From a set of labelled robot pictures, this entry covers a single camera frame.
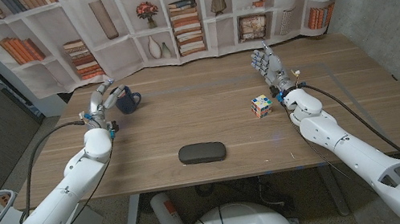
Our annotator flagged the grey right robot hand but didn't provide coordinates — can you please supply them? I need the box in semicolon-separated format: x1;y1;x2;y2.
247;36;298;99

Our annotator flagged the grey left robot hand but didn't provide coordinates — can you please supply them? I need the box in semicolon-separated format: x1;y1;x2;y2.
75;77;133;136

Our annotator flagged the multicoloured rubik cube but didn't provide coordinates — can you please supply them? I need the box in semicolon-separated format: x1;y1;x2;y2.
249;93;276;120

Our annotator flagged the dark glasses case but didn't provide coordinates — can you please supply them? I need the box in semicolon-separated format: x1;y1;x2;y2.
177;138;229;168

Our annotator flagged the dark blue mug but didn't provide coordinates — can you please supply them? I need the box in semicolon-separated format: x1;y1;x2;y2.
112;83;145;117

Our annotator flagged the printed bookshelf backdrop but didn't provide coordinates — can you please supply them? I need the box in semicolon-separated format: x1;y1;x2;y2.
0;0;367;106

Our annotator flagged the grey table leg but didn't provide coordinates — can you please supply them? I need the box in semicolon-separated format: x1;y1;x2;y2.
316;162;352;221
117;193;146;224

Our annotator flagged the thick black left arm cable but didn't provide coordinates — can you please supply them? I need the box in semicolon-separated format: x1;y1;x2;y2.
3;118;102;224

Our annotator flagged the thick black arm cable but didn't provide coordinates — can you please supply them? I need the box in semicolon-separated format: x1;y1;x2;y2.
3;118;102;224
298;68;400;170

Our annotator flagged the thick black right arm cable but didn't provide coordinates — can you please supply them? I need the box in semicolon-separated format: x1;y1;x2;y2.
298;68;400;170

